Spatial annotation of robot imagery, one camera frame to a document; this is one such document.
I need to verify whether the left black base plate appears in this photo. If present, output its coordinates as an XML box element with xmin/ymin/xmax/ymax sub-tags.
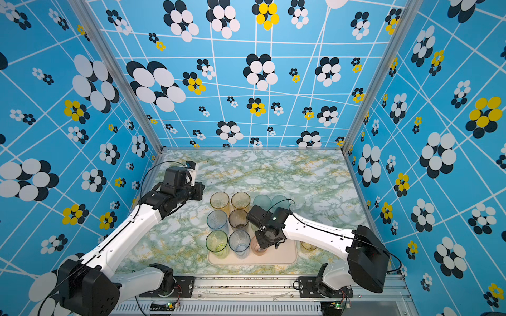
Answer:
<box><xmin>139</xmin><ymin>276</ymin><xmax>196</xmax><ymax>298</ymax></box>

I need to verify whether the green circuit board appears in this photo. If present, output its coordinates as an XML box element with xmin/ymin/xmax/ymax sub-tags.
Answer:
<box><xmin>320</xmin><ymin>302</ymin><xmax>346</xmax><ymax>314</ymax></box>
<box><xmin>150</xmin><ymin>302</ymin><xmax>181</xmax><ymax>313</ymax></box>

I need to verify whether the tall pale blue glass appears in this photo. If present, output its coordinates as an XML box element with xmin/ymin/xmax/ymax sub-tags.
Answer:
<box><xmin>228</xmin><ymin>229</ymin><xmax>251</xmax><ymax>259</ymax></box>

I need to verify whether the teal dotted glass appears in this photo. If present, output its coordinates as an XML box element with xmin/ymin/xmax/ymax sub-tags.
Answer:
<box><xmin>271</xmin><ymin>195</ymin><xmax>291</xmax><ymax>211</ymax></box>
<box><xmin>254</xmin><ymin>194</ymin><xmax>271</xmax><ymax>211</ymax></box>

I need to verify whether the aluminium front rail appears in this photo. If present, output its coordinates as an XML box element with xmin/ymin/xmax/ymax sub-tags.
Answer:
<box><xmin>112</xmin><ymin>275</ymin><xmax>418</xmax><ymax>315</ymax></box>

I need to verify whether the aluminium corner post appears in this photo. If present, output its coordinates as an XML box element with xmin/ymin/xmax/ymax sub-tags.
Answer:
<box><xmin>342</xmin><ymin>0</ymin><xmax>423</xmax><ymax>154</ymax></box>
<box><xmin>68</xmin><ymin>0</ymin><xmax>163</xmax><ymax>154</ymax></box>

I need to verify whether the cream plastic tray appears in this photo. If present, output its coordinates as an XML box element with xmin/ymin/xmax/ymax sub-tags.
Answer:
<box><xmin>208</xmin><ymin>229</ymin><xmax>298</xmax><ymax>266</ymax></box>

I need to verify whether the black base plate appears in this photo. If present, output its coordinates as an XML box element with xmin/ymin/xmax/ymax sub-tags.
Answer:
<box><xmin>293</xmin><ymin>276</ymin><xmax>354</xmax><ymax>300</ymax></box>
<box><xmin>139</xmin><ymin>276</ymin><xmax>196</xmax><ymax>298</ymax></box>

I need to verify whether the right aluminium corner post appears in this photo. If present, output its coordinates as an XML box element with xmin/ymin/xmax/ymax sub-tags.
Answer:
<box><xmin>342</xmin><ymin>0</ymin><xmax>423</xmax><ymax>154</ymax></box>

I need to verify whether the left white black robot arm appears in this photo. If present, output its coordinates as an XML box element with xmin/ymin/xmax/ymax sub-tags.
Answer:
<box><xmin>55</xmin><ymin>161</ymin><xmax>205</xmax><ymax>315</ymax></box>

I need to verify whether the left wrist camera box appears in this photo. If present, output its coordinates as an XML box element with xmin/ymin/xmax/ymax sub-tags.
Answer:
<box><xmin>185</xmin><ymin>161</ymin><xmax>198</xmax><ymax>186</ymax></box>

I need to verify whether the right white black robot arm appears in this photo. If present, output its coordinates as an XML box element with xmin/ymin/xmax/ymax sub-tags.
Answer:
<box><xmin>246</xmin><ymin>205</ymin><xmax>391</xmax><ymax>298</ymax></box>

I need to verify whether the tall green glass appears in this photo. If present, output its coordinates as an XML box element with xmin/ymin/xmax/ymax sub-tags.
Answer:
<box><xmin>206</xmin><ymin>230</ymin><xmax>229</xmax><ymax>259</ymax></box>

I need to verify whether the small pink glass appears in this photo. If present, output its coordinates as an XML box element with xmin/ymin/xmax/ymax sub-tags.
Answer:
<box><xmin>250</xmin><ymin>236</ymin><xmax>267</xmax><ymax>256</ymax></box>

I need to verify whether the right green circuit board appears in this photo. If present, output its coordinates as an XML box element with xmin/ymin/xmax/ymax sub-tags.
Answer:
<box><xmin>320</xmin><ymin>302</ymin><xmax>346</xmax><ymax>314</ymax></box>

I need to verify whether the left aluminium corner post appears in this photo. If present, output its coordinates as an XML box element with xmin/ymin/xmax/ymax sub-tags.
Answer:
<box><xmin>68</xmin><ymin>0</ymin><xmax>163</xmax><ymax>154</ymax></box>

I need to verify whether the left green circuit board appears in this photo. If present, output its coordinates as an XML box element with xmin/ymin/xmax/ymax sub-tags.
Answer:
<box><xmin>150</xmin><ymin>302</ymin><xmax>181</xmax><ymax>313</ymax></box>

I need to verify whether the small amber glass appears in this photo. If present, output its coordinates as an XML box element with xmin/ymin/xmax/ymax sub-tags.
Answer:
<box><xmin>300</xmin><ymin>242</ymin><xmax>318</xmax><ymax>251</ymax></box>

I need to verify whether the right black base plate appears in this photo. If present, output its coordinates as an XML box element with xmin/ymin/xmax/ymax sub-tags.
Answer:
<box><xmin>293</xmin><ymin>276</ymin><xmax>354</xmax><ymax>300</ymax></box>

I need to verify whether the tall yellow glass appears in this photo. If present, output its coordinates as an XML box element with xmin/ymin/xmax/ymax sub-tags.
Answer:
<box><xmin>231</xmin><ymin>192</ymin><xmax>251</xmax><ymax>213</ymax></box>

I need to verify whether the textured blue glass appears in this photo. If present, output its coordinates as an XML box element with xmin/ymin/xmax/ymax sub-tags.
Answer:
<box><xmin>206</xmin><ymin>209</ymin><xmax>229</xmax><ymax>235</ymax></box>

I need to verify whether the tall amber glass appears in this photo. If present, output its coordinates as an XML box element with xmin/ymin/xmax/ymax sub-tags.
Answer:
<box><xmin>210</xmin><ymin>192</ymin><xmax>230</xmax><ymax>214</ymax></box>

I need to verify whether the tall grey glass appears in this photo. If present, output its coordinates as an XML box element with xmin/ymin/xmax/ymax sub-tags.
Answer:
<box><xmin>229</xmin><ymin>209</ymin><xmax>249</xmax><ymax>230</ymax></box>

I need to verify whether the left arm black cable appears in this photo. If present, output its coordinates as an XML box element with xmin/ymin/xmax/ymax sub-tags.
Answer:
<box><xmin>37</xmin><ymin>161</ymin><xmax>188</xmax><ymax>316</ymax></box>

